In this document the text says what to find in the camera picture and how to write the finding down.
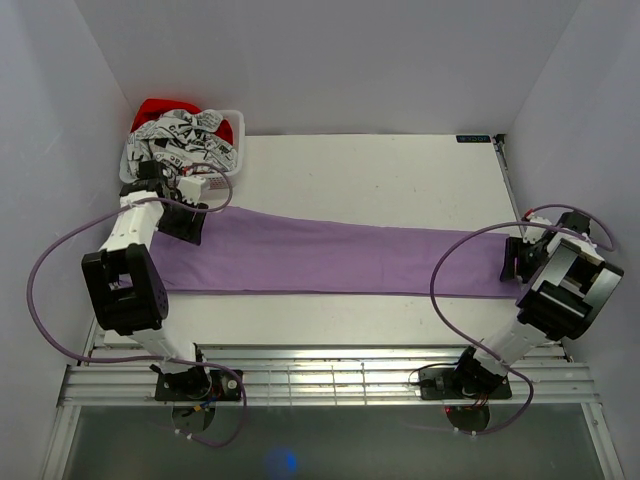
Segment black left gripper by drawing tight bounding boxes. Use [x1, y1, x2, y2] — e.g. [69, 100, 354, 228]
[157, 193, 209, 246]

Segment purple trousers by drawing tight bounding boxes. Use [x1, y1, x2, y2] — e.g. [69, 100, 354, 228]
[150, 207, 520, 299]

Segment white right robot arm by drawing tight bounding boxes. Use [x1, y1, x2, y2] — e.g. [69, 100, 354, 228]
[451, 209, 624, 398]

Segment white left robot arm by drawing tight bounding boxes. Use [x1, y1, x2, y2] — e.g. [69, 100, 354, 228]
[81, 161, 212, 400]

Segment white plastic laundry basket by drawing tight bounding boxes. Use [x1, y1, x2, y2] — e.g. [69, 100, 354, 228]
[119, 110, 245, 190]

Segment black white printed garment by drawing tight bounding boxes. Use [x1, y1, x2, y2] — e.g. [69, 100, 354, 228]
[123, 109, 240, 182]

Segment dark table label sticker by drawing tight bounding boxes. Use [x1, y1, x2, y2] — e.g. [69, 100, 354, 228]
[455, 134, 492, 144]

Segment red garment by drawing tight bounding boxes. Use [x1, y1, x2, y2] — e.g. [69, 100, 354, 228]
[130, 98, 234, 144]

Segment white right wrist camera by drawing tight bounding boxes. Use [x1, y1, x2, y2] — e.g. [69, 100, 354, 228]
[522, 213, 552, 245]

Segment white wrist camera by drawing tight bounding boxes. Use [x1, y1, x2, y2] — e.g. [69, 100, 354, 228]
[522, 213, 552, 245]
[177, 175, 209, 205]

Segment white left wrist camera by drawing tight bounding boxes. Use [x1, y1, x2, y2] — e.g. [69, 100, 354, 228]
[177, 175, 209, 205]

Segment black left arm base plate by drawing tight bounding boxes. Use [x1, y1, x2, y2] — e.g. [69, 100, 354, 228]
[154, 367, 241, 403]

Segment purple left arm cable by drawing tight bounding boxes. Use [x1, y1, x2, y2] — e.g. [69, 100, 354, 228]
[27, 162, 249, 447]

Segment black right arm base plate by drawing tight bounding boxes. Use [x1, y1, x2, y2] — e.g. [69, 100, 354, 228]
[418, 367, 512, 401]

